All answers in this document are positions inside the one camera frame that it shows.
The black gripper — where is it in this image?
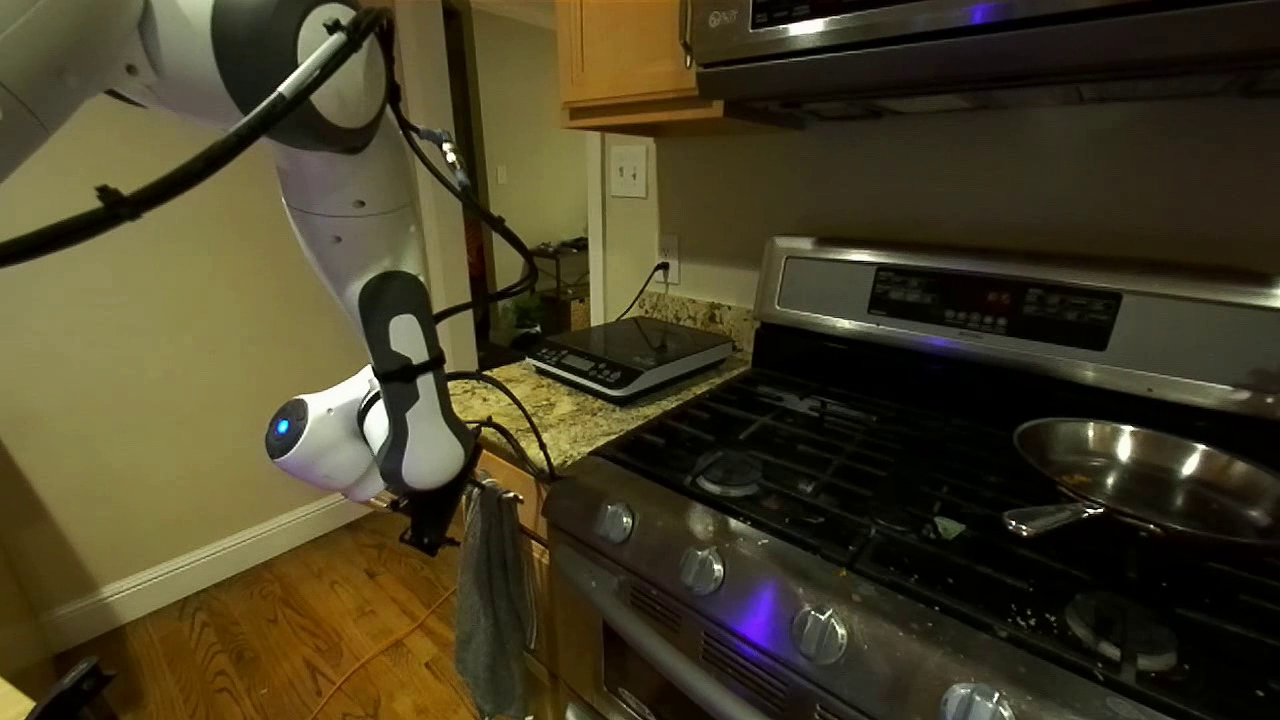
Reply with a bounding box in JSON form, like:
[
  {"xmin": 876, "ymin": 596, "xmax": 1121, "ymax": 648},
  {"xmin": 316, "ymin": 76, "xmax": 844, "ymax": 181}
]
[{"xmin": 386, "ymin": 455, "xmax": 494, "ymax": 562}]

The wooden drawer with towel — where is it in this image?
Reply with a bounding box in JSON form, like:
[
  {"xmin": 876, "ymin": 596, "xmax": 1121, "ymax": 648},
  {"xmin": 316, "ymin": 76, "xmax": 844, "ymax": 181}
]
[{"xmin": 468, "ymin": 445, "xmax": 556, "ymax": 550}]

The gray dish towel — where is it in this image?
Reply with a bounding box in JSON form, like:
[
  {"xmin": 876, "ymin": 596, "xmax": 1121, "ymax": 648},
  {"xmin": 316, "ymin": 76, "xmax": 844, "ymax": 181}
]
[{"xmin": 451, "ymin": 486, "xmax": 541, "ymax": 720}]

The wooden drawer below towel drawer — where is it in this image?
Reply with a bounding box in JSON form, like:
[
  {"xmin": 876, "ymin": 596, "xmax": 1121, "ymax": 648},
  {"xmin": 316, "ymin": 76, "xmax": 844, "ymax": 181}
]
[{"xmin": 525, "ymin": 535, "xmax": 566, "ymax": 720}]

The silver stove knob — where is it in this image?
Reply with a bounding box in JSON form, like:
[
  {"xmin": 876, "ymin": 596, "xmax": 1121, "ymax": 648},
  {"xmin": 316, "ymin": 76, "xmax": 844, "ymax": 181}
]
[
  {"xmin": 672, "ymin": 542, "xmax": 733, "ymax": 602},
  {"xmin": 948, "ymin": 679, "xmax": 1016, "ymax": 720},
  {"xmin": 591, "ymin": 496, "xmax": 642, "ymax": 554},
  {"xmin": 792, "ymin": 603, "xmax": 857, "ymax": 668}
]

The white baseboard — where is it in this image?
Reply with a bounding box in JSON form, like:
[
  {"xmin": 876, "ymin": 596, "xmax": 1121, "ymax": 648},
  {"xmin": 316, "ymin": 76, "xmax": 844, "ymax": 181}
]
[{"xmin": 35, "ymin": 492, "xmax": 386, "ymax": 657}]

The black portable induction cooktop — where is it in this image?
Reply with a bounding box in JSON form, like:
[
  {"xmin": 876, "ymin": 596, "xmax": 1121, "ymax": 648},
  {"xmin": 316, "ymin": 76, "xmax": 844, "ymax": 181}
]
[{"xmin": 521, "ymin": 312, "xmax": 740, "ymax": 404}]

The dark storage shelf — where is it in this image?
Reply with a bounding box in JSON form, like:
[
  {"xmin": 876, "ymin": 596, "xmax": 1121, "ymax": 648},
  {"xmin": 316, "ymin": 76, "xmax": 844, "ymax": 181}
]
[{"xmin": 530, "ymin": 235, "xmax": 591, "ymax": 336}]

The stainless steel gas range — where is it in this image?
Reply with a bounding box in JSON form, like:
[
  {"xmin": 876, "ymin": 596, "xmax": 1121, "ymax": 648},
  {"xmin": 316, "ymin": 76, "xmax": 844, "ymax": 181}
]
[{"xmin": 546, "ymin": 235, "xmax": 1280, "ymax": 720}]

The steel frying pan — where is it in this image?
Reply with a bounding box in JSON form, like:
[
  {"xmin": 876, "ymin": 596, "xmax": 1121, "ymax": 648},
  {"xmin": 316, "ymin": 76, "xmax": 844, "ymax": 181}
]
[{"xmin": 1001, "ymin": 413, "xmax": 1280, "ymax": 550}]

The stainless steel microwave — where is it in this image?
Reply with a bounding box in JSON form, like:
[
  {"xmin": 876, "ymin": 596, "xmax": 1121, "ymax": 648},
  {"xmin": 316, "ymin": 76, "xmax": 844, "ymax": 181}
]
[{"xmin": 680, "ymin": 0, "xmax": 1280, "ymax": 109}]

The black power cord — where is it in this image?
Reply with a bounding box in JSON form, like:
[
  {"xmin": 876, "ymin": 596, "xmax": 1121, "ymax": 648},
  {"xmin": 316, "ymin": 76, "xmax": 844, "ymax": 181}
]
[{"xmin": 613, "ymin": 256, "xmax": 678, "ymax": 327}]

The white light switch plate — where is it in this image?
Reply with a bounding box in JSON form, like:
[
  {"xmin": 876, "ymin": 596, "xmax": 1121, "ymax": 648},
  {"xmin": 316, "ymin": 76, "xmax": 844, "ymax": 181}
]
[{"xmin": 604, "ymin": 135, "xmax": 657, "ymax": 203}]

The wooden wall cabinet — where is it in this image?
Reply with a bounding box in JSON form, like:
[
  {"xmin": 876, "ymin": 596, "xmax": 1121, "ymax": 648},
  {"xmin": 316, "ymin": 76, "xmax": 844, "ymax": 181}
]
[{"xmin": 556, "ymin": 0, "xmax": 733, "ymax": 133}]

